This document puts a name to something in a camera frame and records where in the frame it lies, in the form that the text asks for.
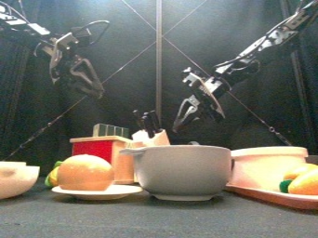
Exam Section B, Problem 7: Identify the yellow green toy corn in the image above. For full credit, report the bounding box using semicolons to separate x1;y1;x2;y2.
44;160;64;189

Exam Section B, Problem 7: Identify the pale pink toy tray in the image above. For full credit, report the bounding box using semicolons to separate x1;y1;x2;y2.
223;183;318;211

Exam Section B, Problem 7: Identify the red wooden toy box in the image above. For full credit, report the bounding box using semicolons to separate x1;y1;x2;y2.
68;135;136;185

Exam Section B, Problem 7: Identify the yellow toy vegetable piece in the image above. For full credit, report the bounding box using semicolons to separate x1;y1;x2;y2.
282;163;318;181

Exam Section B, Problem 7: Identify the thin diagonal brace cable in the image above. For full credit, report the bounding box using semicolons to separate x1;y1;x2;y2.
1;0;210;162
119;0;292;147

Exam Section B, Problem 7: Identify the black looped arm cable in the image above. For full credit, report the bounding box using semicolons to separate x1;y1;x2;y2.
71;20;112;46

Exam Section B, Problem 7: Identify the white ceramic bowl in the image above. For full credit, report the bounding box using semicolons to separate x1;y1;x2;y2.
117;144;234;202

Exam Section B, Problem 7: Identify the round orange toy bun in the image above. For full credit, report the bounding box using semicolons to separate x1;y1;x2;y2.
56;153;116;192

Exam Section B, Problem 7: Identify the white toy knife block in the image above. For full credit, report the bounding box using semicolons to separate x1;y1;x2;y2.
131;128;171;148

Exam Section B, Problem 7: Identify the orange toy carrot piece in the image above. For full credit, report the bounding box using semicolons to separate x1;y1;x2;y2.
287;168;318;196

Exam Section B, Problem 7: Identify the white toy bowl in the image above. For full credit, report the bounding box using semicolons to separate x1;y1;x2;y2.
0;161;42;201

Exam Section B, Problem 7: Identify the metal vertical frame pole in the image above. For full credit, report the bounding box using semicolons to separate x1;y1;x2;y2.
153;0;164;126

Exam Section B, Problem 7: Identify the white toy plate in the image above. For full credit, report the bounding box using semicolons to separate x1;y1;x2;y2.
51;183;144;201

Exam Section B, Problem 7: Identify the grey green toy toaster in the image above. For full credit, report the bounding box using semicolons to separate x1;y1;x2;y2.
92;123;131;139

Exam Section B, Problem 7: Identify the green toy carrot top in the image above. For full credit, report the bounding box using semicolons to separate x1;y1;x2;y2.
278;178;294;194

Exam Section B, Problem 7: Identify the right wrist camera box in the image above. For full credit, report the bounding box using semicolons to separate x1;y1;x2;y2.
181;66;207;89

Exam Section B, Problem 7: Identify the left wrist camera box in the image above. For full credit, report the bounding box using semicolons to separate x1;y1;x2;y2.
52;32;80;53

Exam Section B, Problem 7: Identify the pale pink toy pot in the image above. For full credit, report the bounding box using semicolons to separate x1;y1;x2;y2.
228;146;310;192

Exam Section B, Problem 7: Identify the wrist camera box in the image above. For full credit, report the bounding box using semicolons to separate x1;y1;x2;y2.
181;66;207;89
52;32;80;53

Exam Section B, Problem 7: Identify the black toy knife handle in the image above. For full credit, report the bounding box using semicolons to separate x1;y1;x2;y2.
148;110;164;134
132;109;145;131
140;112;156;139

